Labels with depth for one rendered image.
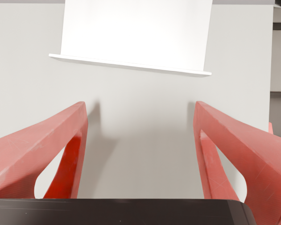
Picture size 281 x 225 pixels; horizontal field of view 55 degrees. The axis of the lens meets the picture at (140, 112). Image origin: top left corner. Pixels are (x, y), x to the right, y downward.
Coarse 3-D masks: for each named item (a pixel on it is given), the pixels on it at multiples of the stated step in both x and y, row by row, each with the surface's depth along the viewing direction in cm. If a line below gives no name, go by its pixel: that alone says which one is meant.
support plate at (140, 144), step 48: (0, 48) 16; (48, 48) 16; (240, 48) 16; (0, 96) 16; (48, 96) 16; (96, 96) 16; (144, 96) 16; (192, 96) 16; (240, 96) 16; (96, 144) 16; (144, 144) 17; (192, 144) 17; (96, 192) 17; (144, 192) 17; (192, 192) 17; (240, 192) 17
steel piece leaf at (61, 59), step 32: (96, 0) 16; (128, 0) 16; (160, 0) 16; (192, 0) 16; (64, 32) 16; (96, 32) 16; (128, 32) 16; (160, 32) 16; (192, 32) 16; (96, 64) 15; (128, 64) 14; (160, 64) 16; (192, 64) 16
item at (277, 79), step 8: (272, 32) 28; (280, 32) 28; (272, 40) 29; (280, 40) 29; (272, 48) 29; (280, 48) 29; (272, 56) 29; (280, 56) 29; (272, 64) 29; (280, 64) 29; (272, 72) 29; (280, 72) 29; (272, 80) 29; (280, 80) 29; (272, 88) 29; (280, 88) 29
